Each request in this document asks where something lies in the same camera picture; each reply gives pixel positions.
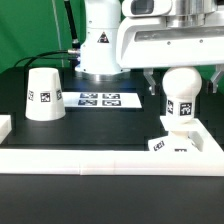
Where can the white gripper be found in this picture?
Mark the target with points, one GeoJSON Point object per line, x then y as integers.
{"type": "Point", "coordinates": [147, 43]}

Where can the white lamp bulb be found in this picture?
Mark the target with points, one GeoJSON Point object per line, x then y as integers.
{"type": "Point", "coordinates": [181, 86]}

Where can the white lamp base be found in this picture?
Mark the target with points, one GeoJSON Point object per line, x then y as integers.
{"type": "Point", "coordinates": [178, 138]}

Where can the white lamp shade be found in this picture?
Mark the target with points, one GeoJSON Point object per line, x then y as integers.
{"type": "Point", "coordinates": [44, 95]}

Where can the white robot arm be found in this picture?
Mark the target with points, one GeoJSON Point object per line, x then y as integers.
{"type": "Point", "coordinates": [104, 17]}

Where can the white U-shaped fence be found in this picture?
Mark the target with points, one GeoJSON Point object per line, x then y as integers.
{"type": "Point", "coordinates": [207, 162]}

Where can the white marker sheet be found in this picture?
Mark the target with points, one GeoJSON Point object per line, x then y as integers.
{"type": "Point", "coordinates": [101, 100]}

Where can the black robot cable post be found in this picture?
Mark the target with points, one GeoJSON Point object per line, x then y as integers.
{"type": "Point", "coordinates": [68, 8]}

